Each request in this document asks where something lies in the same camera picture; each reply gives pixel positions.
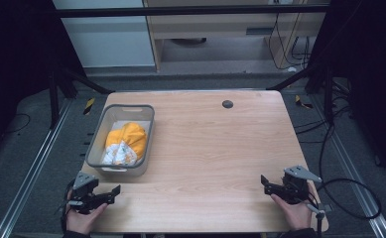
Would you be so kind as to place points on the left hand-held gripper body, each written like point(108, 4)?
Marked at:
point(82, 193)

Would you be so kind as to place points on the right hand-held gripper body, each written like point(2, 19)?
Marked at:
point(296, 186)

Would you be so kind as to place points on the person's left hand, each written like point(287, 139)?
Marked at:
point(81, 220)

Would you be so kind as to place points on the person's right hand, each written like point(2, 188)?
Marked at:
point(295, 214)

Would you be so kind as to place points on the orange and white cloth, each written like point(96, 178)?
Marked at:
point(126, 143)

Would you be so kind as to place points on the grey plastic basket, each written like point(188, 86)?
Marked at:
point(121, 140)

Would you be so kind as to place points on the yellow black striped tape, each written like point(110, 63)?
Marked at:
point(88, 106)
point(302, 102)

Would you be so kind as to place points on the grey round table grommet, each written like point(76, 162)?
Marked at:
point(227, 104)

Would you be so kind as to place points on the black metal stand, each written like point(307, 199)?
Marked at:
point(327, 95)
point(53, 99)

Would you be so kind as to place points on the black curtain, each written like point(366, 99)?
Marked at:
point(15, 59)
point(365, 49)

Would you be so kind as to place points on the white cabinet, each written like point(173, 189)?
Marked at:
point(107, 36)

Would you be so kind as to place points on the metal floor rail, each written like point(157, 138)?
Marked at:
point(31, 168)
point(352, 168)

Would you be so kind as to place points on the black horizontal frame bar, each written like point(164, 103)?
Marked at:
point(187, 11)

